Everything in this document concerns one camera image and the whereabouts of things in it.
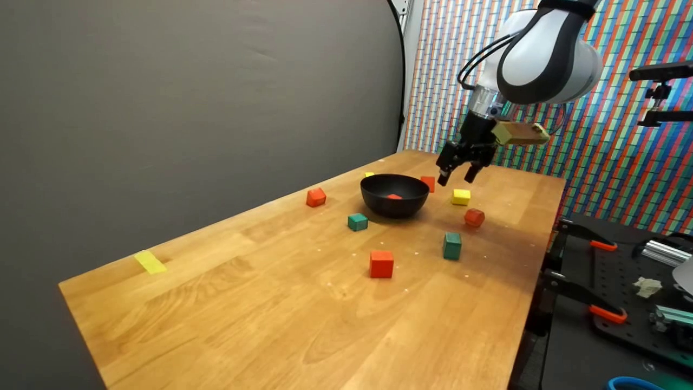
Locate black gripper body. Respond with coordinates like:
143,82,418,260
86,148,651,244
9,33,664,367
456,110,503,159

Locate black bowl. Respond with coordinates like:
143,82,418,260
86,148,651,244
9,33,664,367
359,173,432,221

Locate white vertical pole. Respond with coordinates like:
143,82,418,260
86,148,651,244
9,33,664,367
389,0,427,154

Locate multicoloured patterned backdrop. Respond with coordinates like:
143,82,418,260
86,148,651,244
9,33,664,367
399,0,693,235

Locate silver aluminium bar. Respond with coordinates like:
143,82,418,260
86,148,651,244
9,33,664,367
639,235,693,271

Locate white crumpled lump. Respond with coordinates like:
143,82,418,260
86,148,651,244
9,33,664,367
635,274,666,299

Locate black perforated breadboard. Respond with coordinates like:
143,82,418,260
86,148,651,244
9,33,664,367
515,213,693,390

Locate pale round disc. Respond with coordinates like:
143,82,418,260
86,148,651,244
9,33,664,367
669,256,693,299

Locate grey fabric backdrop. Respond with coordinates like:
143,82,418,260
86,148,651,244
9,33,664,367
0,0,407,390

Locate yellow tape strip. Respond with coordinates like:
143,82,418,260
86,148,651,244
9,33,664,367
133,248,170,277

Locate beige wrist camera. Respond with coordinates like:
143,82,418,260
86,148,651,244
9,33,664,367
491,118,553,148

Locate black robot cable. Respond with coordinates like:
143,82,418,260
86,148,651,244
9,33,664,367
456,30,517,94

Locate black clamp orange handle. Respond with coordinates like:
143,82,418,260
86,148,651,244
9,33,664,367
541,269,630,328
554,216,622,256

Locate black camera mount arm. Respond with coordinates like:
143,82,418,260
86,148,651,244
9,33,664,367
626,60,693,128

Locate teal metal bracket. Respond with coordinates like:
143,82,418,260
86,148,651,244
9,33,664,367
647,302,693,336

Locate blue handled tool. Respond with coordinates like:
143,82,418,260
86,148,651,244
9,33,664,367
604,374,668,390

